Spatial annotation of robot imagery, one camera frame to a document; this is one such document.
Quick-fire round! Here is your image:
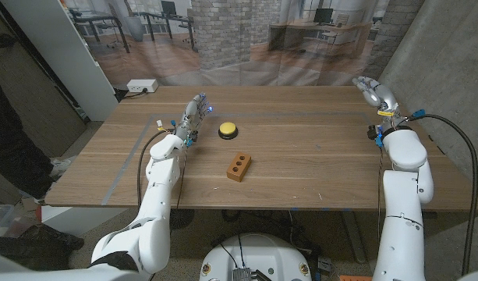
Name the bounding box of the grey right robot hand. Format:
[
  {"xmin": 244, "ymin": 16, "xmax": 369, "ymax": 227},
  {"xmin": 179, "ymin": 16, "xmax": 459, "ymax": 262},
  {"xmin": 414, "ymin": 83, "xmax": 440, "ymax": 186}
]
[{"xmin": 352, "ymin": 76, "xmax": 408, "ymax": 136}]

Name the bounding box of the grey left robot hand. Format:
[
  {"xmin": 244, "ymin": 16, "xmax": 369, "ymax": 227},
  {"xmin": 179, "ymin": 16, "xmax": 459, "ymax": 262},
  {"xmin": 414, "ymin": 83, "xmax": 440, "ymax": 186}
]
[{"xmin": 174, "ymin": 92, "xmax": 214, "ymax": 148}]

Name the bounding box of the wooden block with three holes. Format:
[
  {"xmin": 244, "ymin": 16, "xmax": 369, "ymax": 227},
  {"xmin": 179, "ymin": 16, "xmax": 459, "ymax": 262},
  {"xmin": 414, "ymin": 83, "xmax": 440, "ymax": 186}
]
[{"xmin": 226, "ymin": 151, "xmax": 253, "ymax": 183}]

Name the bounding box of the yellow push button black base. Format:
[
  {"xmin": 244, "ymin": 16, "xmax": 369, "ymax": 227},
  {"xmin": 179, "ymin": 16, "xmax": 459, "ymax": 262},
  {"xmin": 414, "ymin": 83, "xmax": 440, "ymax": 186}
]
[{"xmin": 218, "ymin": 121, "xmax": 239, "ymax": 141}]

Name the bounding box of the white power strip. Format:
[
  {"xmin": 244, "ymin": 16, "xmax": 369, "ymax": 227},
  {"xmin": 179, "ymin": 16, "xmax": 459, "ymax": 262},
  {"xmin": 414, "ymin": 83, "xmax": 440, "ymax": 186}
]
[{"xmin": 126, "ymin": 79, "xmax": 159, "ymax": 94}]

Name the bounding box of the printed office backdrop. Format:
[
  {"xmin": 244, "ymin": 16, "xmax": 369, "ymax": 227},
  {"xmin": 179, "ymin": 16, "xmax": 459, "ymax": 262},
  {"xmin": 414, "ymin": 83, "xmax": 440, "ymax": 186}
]
[{"xmin": 61, "ymin": 0, "xmax": 427, "ymax": 87}]

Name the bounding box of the black round floor object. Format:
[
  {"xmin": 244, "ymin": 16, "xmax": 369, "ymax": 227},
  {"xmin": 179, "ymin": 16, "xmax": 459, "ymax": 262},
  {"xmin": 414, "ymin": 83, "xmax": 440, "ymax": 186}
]
[{"xmin": 168, "ymin": 208, "xmax": 196, "ymax": 230}]

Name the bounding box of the grey white shoe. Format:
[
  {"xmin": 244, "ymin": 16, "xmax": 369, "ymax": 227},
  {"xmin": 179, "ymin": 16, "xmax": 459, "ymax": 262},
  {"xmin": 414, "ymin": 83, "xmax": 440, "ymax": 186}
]
[{"xmin": 50, "ymin": 155, "xmax": 78, "ymax": 181}]

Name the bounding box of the white leaning panel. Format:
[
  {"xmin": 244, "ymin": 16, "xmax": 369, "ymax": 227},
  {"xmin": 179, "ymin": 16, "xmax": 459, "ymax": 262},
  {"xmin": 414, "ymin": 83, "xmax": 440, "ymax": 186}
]
[{"xmin": 0, "ymin": 0, "xmax": 119, "ymax": 122}]

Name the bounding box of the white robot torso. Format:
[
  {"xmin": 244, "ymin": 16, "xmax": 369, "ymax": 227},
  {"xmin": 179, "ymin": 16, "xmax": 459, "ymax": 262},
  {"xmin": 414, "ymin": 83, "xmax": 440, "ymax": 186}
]
[{"xmin": 199, "ymin": 233, "xmax": 313, "ymax": 281}]

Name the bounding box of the person in dark clothes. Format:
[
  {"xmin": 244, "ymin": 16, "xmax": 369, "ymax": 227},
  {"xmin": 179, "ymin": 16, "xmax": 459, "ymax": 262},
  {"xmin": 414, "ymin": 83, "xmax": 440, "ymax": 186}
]
[{"xmin": 0, "ymin": 76, "xmax": 55, "ymax": 200}]

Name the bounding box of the black bag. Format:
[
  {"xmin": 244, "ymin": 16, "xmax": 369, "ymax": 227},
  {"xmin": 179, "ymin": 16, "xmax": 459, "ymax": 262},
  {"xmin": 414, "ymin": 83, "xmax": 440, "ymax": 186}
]
[{"xmin": 0, "ymin": 222, "xmax": 86, "ymax": 270}]

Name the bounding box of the clear plastic bin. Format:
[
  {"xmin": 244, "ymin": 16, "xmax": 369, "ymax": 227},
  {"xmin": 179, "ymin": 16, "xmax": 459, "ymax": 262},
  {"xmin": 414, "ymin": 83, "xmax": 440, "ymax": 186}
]
[{"xmin": 0, "ymin": 202, "xmax": 37, "ymax": 239}]

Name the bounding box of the black power strip cable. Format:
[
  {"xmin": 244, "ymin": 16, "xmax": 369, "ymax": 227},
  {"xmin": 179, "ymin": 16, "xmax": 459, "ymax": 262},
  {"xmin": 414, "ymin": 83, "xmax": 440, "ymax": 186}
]
[{"xmin": 113, "ymin": 87, "xmax": 150, "ymax": 101}]

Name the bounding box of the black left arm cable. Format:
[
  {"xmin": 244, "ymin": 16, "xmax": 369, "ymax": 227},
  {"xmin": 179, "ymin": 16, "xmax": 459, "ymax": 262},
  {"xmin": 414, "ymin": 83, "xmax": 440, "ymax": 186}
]
[{"xmin": 136, "ymin": 130, "xmax": 169, "ymax": 210}]

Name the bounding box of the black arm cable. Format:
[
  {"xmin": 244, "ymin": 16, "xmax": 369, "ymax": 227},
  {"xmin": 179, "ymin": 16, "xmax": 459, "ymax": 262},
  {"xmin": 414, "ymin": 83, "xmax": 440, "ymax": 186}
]
[
  {"xmin": 136, "ymin": 130, "xmax": 169, "ymax": 210},
  {"xmin": 405, "ymin": 112, "xmax": 478, "ymax": 277}
]

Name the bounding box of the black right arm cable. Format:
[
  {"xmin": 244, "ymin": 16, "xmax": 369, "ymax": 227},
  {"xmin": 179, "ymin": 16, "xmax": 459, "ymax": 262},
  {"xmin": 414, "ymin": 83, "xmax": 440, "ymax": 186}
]
[{"xmin": 405, "ymin": 112, "xmax": 478, "ymax": 277}]

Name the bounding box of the black door handle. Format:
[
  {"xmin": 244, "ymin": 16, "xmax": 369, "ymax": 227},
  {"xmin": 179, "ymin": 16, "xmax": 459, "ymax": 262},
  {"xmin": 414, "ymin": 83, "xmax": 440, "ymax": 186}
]
[{"xmin": 0, "ymin": 33, "xmax": 18, "ymax": 50}]

